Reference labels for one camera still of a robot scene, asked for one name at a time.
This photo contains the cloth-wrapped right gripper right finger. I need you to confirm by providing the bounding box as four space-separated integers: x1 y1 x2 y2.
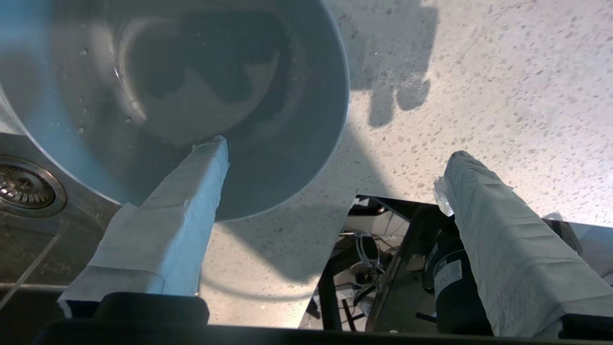
433 151 613 338

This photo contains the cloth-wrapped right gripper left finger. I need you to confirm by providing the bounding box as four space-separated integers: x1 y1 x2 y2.
57 136 229 318

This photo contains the stainless steel sink basin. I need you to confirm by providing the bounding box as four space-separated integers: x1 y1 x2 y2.
0 86 125 331

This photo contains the black cylinder with white label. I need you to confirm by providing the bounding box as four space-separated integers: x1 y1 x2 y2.
421 225 494 336

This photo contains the round metal drain strainer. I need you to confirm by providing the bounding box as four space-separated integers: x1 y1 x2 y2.
0 156 67 219

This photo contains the black metal frame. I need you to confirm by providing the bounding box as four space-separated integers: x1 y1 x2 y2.
316 194 417 331

